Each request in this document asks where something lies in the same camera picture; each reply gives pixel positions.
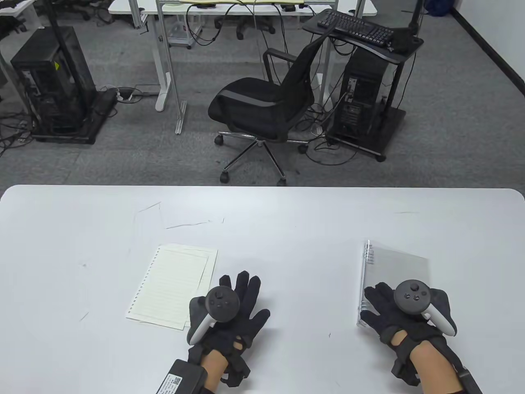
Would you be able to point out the person's left hand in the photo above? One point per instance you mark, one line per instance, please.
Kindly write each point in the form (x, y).
(246, 324)

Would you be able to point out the person's right hand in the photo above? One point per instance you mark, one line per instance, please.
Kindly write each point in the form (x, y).
(393, 324)

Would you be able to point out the lined loose-leaf paper stack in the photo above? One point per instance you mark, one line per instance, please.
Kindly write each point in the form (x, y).
(172, 283)

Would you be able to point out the person's left forearm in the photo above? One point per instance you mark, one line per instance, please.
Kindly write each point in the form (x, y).
(213, 369)

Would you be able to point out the person's right forearm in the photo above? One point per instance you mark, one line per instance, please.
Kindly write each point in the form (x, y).
(434, 369)

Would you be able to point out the grey and white controller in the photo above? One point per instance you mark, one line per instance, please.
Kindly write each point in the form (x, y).
(412, 297)
(221, 303)

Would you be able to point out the black wrist box white label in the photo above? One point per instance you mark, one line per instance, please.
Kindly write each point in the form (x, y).
(180, 377)

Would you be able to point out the black cart with keyboard tray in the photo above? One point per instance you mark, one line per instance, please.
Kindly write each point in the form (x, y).
(389, 127)

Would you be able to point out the black office chair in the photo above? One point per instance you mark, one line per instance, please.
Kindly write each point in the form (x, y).
(254, 106)

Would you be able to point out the black computer tower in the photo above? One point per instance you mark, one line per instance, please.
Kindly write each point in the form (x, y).
(53, 82)
(361, 94)

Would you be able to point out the black cart with pole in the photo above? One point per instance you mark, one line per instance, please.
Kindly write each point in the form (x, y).
(98, 115)

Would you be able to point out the black swivel chair base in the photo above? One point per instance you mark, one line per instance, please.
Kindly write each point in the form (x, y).
(240, 30)

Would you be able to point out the clear storage drawer cart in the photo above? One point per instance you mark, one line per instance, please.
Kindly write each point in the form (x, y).
(180, 33)

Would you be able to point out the black keyboard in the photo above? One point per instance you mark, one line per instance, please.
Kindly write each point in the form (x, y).
(357, 26)

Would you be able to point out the dark bag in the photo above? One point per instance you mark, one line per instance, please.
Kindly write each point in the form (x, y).
(437, 6)

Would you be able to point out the white desk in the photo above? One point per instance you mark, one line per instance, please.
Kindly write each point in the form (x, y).
(135, 6)

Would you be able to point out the aluminium frame post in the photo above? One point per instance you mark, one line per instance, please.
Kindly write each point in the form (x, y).
(172, 82)

